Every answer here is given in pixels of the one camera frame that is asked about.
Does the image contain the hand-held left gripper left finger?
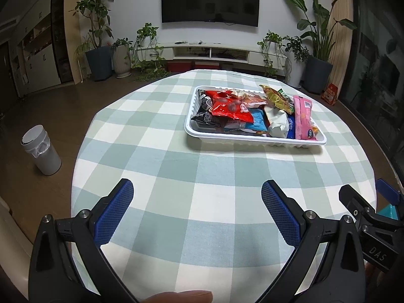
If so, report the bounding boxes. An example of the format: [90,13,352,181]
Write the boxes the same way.
[28,178,140,303]

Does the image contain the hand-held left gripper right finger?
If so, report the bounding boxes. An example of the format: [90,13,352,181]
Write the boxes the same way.
[257,179,367,303]

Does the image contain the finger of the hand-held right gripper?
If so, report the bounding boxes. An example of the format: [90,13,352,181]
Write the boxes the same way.
[376,178,400,204]
[339,183,378,224]

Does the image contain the white snack packet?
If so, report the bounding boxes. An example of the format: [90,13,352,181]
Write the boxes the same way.
[263,105,290,139]

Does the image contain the pink snack packet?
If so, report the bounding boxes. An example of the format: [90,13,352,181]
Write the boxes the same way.
[292,95,318,141]

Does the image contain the light blue snack packet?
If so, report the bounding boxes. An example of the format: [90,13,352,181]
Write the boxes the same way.
[245,109,269,134]

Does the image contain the white plastic tray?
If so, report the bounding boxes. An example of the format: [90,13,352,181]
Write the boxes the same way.
[185,85,327,148]

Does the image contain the red packet with brown balls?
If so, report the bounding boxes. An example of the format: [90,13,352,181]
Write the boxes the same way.
[211,98,255,124]

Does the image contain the gold snack packet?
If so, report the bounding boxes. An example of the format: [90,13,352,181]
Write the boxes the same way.
[259,85,296,114]

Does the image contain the black snack packet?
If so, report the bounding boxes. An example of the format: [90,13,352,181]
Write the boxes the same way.
[191,89,222,130]

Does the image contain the person's right forearm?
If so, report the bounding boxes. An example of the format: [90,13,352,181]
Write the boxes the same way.
[364,260,379,280]

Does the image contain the person's left hand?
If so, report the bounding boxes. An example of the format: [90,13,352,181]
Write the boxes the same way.
[147,290,213,303]

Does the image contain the teal plastic stool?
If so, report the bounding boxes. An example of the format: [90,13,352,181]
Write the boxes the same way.
[377,204,398,220]

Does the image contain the green checked tablecloth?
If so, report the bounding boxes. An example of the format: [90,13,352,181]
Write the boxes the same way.
[71,69,378,303]

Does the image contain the white trash bin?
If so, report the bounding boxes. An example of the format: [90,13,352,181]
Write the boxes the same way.
[21,124,62,176]

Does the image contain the red paper bag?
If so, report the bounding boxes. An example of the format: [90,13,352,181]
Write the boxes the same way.
[321,84,338,106]

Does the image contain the glass sliding door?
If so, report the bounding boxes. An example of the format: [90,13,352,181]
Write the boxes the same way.
[341,0,404,179]

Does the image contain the large-leaf plant in dark pot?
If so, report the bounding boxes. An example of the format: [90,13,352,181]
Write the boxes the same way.
[281,0,357,95]

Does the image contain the small plant in white pot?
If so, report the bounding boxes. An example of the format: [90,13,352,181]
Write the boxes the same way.
[284,35,309,88]

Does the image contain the plant in ribbed white pot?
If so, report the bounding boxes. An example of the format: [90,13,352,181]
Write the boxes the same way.
[110,38,133,79]

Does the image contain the leafy tree in grey-blue pot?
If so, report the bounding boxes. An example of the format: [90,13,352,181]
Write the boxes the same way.
[72,0,114,82]

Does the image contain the trailing green vine plant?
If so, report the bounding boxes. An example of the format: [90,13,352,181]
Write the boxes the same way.
[131,23,171,83]

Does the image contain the vine plant on stand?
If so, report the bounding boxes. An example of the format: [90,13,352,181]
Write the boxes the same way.
[257,31,286,78]

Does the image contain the white television cabinet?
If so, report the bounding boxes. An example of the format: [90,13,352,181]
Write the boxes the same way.
[139,42,291,70]

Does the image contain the beige curtain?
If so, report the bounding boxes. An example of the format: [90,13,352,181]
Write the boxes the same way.
[328,0,354,89]

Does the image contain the white wall cabinets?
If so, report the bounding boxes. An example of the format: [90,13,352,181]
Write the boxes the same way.
[9,0,62,97]

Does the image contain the wall-mounted black television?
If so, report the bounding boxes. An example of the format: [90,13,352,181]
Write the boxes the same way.
[162,0,261,28]

